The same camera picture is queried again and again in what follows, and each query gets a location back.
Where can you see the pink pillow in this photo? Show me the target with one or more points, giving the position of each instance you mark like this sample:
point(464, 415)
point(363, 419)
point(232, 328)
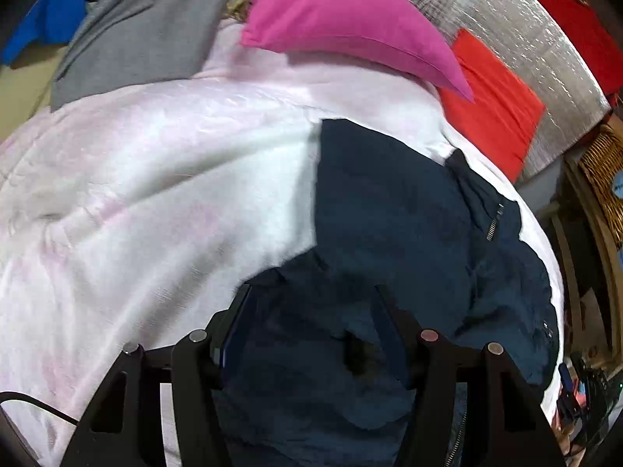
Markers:
point(340, 9)

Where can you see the grey garment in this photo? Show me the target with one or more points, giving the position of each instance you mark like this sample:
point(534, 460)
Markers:
point(141, 34)

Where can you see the orange-red pillow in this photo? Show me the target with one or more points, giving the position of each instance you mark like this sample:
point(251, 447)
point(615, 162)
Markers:
point(491, 107)

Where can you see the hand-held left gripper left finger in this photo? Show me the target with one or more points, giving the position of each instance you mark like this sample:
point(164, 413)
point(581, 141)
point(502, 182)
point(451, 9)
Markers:
point(236, 321)

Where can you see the navy blue padded jacket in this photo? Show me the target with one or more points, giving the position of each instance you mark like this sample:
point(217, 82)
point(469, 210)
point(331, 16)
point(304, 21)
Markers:
point(389, 214)

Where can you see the white fleece blanket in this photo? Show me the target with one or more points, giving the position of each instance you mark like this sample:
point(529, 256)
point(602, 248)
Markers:
point(146, 180)

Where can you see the blue garment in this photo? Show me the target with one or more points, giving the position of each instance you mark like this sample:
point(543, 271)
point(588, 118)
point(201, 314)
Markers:
point(44, 24)

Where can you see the silver foil insulation mat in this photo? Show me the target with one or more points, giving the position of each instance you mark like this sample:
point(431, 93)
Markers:
point(525, 34)

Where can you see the rough wooden table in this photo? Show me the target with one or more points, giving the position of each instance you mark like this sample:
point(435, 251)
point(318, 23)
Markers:
point(584, 262)

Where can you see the large wicker basket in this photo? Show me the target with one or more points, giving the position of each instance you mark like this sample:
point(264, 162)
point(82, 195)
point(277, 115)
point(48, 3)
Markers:
point(603, 175)

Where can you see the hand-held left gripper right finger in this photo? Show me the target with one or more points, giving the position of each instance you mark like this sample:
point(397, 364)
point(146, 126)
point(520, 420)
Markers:
point(392, 331)

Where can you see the red cloth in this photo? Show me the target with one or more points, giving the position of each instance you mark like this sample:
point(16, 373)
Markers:
point(584, 24)

